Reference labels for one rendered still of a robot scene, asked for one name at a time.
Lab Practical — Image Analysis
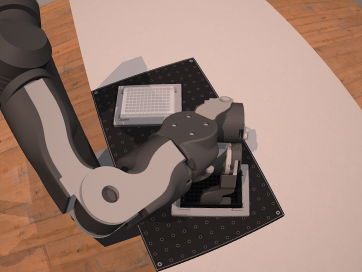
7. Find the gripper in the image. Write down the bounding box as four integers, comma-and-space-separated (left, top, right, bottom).
200, 143, 242, 205

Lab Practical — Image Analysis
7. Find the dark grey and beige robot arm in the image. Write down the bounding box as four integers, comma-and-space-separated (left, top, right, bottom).
0, 0, 250, 238

